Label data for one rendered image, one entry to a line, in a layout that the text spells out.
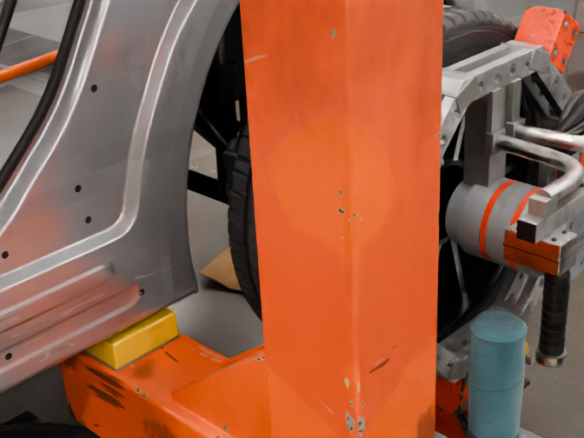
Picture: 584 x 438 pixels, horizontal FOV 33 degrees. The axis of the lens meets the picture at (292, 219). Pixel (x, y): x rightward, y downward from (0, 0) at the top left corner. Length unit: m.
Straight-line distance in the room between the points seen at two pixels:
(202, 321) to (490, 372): 1.58
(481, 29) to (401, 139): 0.59
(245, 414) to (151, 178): 0.40
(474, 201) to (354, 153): 0.61
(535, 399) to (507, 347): 1.13
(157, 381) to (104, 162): 0.36
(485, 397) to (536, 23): 0.62
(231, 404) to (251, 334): 1.54
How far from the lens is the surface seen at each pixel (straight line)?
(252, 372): 1.33
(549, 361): 1.46
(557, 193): 1.38
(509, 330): 1.56
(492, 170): 1.61
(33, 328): 1.48
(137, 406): 1.58
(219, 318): 3.03
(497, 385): 1.59
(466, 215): 1.60
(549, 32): 1.69
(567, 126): 1.63
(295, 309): 1.17
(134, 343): 1.62
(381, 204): 1.07
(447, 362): 1.66
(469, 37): 1.61
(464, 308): 1.85
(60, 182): 1.46
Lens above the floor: 1.57
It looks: 26 degrees down
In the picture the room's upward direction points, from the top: 3 degrees counter-clockwise
